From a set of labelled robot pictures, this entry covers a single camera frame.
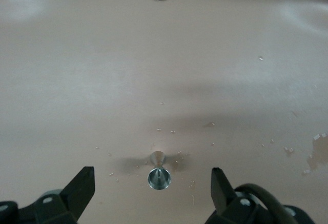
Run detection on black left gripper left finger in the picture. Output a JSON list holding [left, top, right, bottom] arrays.
[[0, 166, 96, 224]]

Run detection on steel double jigger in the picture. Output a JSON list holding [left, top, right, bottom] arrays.
[[148, 151, 172, 191]]

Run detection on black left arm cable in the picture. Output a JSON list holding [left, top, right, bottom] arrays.
[[234, 182, 290, 224]]

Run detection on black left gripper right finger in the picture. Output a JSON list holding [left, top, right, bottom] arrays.
[[206, 167, 316, 224]]

